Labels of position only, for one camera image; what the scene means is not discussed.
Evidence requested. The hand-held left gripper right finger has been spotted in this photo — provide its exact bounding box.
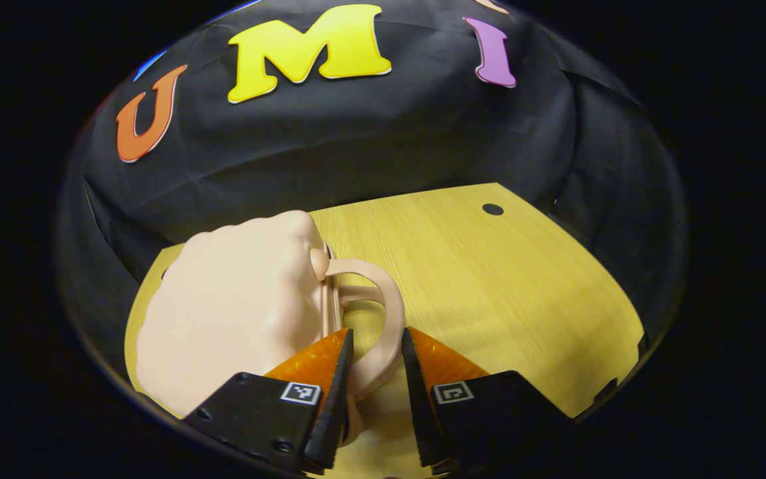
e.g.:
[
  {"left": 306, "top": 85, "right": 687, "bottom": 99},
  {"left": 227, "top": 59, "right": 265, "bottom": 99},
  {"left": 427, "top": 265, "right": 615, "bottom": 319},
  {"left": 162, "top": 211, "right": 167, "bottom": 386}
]
[{"left": 400, "top": 325, "right": 575, "bottom": 476}]

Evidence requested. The pink suitcase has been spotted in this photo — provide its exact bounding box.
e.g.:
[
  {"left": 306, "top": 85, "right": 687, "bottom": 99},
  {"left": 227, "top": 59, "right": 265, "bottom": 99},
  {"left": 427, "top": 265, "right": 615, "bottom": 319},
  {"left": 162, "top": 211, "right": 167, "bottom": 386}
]
[{"left": 136, "top": 210, "right": 408, "bottom": 446}]

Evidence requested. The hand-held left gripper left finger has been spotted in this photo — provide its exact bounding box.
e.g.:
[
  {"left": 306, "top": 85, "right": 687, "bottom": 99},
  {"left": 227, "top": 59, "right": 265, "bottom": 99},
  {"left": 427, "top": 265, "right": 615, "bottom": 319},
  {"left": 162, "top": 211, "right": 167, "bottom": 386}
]
[{"left": 182, "top": 327, "right": 356, "bottom": 476}]

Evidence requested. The black backdrop cloth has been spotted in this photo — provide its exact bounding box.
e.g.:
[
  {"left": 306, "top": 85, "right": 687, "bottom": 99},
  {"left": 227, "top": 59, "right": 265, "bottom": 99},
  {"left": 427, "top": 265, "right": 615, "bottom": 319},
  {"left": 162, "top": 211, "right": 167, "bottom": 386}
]
[{"left": 57, "top": 0, "right": 686, "bottom": 373}]

